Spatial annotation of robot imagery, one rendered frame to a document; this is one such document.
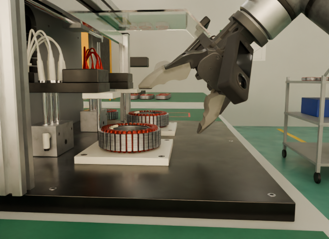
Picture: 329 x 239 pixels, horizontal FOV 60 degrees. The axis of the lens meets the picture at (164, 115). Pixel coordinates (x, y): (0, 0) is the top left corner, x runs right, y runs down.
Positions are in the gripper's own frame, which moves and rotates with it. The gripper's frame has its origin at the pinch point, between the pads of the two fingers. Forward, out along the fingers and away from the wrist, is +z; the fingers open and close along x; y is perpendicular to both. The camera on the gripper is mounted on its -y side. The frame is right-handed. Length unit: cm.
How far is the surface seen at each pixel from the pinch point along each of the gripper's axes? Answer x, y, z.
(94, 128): 1.4, 20.0, 21.9
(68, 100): 7.6, 36.0, 27.9
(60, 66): 18.4, 7.3, 7.5
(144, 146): 1.9, -5.0, 5.3
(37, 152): 13.4, -1.0, 19.7
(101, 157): 6.8, -6.8, 10.3
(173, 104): -71, 136, 38
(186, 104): -77, 134, 31
